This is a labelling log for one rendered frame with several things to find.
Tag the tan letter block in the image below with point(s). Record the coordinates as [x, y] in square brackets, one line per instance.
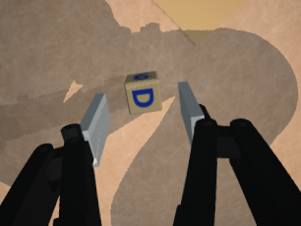
[143, 93]

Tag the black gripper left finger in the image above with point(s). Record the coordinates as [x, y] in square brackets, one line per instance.
[33, 196]

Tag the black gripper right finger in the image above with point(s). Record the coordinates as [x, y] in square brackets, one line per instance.
[273, 197]

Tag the tan flat mat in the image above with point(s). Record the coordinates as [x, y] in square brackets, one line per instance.
[199, 18]

